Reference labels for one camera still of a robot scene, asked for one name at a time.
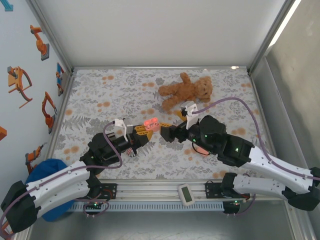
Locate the aluminium table edge rail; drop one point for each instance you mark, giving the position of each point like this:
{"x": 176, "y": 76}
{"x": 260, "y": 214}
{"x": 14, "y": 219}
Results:
{"x": 160, "y": 67}
{"x": 262, "y": 112}
{"x": 61, "y": 112}

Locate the brown teddy bear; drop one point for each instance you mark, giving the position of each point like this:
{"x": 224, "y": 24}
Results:
{"x": 185, "y": 90}

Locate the blue orange wall sticker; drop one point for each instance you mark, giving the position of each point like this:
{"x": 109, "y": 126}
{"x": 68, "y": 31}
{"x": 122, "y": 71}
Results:
{"x": 59, "y": 75}

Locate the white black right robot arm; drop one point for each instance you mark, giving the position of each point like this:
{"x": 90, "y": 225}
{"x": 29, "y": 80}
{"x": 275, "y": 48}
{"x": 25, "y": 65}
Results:
{"x": 260, "y": 183}

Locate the flag print glasses case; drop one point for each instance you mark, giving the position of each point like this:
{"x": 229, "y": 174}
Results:
{"x": 131, "y": 153}

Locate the controller board green light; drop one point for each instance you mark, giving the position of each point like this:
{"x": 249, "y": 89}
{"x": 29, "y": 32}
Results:
{"x": 96, "y": 203}
{"x": 232, "y": 203}

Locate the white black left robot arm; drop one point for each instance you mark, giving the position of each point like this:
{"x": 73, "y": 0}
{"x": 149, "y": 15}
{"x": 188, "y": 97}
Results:
{"x": 57, "y": 185}

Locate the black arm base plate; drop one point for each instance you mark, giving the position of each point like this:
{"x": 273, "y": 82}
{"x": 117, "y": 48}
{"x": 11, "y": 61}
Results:
{"x": 110, "y": 191}
{"x": 212, "y": 191}

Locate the white digital timer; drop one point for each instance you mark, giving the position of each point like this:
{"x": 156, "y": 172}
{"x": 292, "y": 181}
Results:
{"x": 185, "y": 195}

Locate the blue rounded object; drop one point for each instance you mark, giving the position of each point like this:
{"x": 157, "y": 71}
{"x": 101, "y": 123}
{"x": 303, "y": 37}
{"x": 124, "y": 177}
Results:
{"x": 47, "y": 167}

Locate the orange block wall sticker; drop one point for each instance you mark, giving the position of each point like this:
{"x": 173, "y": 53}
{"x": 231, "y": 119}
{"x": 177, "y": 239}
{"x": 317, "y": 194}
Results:
{"x": 2, "y": 133}

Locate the aluminium mounting rail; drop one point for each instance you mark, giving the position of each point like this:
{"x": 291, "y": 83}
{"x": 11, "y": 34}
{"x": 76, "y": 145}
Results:
{"x": 150, "y": 191}

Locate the orange claw gripper wall sticker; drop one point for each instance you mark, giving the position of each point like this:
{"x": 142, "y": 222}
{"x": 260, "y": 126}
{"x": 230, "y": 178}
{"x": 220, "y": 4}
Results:
{"x": 15, "y": 80}

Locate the floral patterned tablecloth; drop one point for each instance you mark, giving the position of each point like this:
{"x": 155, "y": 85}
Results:
{"x": 125, "y": 82}

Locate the aluminium frame post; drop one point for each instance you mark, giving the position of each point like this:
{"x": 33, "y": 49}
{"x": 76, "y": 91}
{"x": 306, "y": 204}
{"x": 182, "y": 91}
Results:
{"x": 270, "y": 37}
{"x": 52, "y": 37}

